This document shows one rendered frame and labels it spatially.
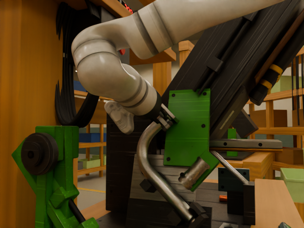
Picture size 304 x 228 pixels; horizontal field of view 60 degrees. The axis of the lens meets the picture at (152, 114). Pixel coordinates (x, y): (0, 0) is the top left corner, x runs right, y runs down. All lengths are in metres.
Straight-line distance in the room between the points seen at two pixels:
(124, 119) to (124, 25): 0.22
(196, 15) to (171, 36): 0.04
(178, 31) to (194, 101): 0.35
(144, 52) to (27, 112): 0.36
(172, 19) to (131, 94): 0.16
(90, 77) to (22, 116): 0.30
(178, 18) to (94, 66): 0.14
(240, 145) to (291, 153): 2.98
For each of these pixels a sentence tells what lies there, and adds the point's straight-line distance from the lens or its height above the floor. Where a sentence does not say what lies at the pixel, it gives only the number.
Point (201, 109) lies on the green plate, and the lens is 0.70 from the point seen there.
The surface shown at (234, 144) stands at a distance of 0.79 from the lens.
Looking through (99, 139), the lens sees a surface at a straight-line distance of 6.62.
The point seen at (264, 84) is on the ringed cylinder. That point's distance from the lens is 0.90.
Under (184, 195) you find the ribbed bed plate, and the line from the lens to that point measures 0.70.
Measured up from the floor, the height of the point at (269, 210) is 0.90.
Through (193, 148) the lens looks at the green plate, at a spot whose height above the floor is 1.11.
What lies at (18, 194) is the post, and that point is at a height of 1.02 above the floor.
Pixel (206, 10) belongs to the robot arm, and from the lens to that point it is 0.40.
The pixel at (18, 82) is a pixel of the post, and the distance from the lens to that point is 0.66.
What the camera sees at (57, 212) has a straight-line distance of 0.54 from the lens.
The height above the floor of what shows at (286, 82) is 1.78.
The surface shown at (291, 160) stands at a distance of 3.77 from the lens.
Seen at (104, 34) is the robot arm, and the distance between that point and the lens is 0.43.
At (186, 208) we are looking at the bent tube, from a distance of 0.64.
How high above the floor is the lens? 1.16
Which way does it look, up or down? 3 degrees up
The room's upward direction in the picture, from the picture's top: straight up
